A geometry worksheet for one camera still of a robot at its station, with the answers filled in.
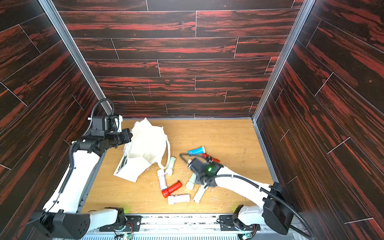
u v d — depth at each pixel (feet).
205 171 1.88
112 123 1.95
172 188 2.73
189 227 2.41
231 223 2.40
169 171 2.90
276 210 1.32
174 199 2.63
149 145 2.68
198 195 2.64
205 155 3.05
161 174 2.89
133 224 2.40
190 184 2.76
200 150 3.24
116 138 2.02
